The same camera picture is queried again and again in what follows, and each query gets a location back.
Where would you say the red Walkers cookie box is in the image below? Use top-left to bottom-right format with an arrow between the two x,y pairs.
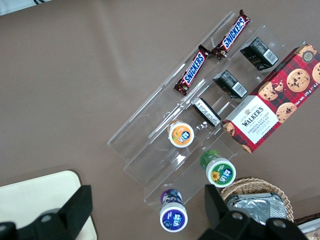
221,42 -> 320,154

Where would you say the aluminium foil tray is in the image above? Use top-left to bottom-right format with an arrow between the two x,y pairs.
224,192 -> 288,227

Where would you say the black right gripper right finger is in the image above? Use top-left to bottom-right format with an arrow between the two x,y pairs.
199,184 -> 307,240

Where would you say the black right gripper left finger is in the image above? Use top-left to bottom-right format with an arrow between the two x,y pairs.
0,184 -> 94,240

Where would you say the Snickers bar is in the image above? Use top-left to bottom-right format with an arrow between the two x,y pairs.
174,44 -> 211,96
211,9 -> 252,61

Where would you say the orange-lid yogurt cup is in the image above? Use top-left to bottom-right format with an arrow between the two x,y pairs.
168,119 -> 196,149

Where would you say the light wicker basket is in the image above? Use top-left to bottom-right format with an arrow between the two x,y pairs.
219,177 -> 295,224

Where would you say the beige plastic tray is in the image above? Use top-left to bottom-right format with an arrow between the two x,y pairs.
0,169 -> 98,240

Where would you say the white plastic bin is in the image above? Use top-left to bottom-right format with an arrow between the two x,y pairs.
297,219 -> 320,240

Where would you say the small black box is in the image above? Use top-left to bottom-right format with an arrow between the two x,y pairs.
239,36 -> 280,72
212,69 -> 249,100
190,97 -> 222,128

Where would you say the purple-lid yogurt cup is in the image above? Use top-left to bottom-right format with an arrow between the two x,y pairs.
159,189 -> 189,233

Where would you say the clear acrylic stepped display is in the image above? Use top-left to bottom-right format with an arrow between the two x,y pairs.
106,11 -> 309,211

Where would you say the green-lid yogurt cup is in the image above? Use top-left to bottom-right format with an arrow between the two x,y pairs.
199,149 -> 237,188

